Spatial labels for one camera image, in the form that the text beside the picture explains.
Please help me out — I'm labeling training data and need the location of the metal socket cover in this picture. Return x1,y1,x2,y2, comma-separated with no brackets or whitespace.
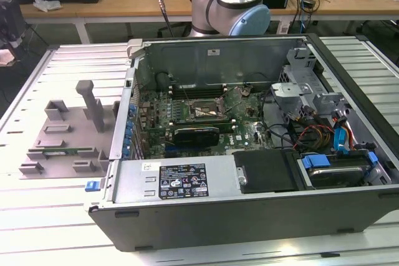
215,93,228,116

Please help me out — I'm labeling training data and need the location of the CPU socket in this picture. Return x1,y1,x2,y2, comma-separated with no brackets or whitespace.
188,98,226,121

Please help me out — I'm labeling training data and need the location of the dark sleeved person arm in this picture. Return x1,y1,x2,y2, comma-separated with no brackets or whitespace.
0,0,26,48

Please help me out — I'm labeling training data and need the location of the crumpled white paper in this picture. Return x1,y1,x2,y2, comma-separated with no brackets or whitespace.
32,0,62,14

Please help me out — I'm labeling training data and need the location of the grey plastic parts rack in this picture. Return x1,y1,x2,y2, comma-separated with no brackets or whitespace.
18,79,121,180

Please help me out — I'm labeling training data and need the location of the green RAM stick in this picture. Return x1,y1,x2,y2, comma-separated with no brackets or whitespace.
42,148,79,157

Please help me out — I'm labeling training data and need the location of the grey case release latch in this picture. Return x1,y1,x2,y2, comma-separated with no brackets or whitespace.
127,38,147,59

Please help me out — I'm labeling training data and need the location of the silver power supply unit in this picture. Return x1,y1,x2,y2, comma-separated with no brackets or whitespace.
108,154,243,206

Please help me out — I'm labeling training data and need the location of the black RAM slot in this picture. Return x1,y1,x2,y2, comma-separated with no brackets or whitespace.
170,93,226,100
172,117,234,123
170,87,226,93
170,121,237,129
170,84,226,90
170,90,226,97

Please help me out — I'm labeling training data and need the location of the black graphics card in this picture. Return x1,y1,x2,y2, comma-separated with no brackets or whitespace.
172,125,221,156

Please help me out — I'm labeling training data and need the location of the green motherboard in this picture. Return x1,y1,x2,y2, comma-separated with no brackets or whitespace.
136,86,277,159

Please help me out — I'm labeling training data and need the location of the open black PC case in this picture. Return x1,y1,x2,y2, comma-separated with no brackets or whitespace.
88,33,399,253

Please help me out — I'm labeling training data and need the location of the black plastic drive cover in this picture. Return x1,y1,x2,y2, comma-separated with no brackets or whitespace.
232,150,302,194

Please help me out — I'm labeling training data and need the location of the silver metal disk bay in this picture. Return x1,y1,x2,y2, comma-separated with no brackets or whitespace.
269,46,353,117

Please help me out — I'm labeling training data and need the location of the long wooden desk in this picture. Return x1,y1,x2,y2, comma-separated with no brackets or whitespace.
0,0,399,45

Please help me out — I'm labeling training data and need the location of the hard disk in blue carrier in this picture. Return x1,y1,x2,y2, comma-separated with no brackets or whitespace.
300,151,380,189

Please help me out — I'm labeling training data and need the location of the black office chair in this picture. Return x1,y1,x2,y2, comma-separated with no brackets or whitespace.
355,18,399,50

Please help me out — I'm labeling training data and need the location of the red yellow wire bundle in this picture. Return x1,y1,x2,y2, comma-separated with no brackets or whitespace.
297,124,337,152

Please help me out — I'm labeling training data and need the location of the blue flat data wire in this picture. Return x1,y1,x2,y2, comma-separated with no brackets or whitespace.
334,122,355,156

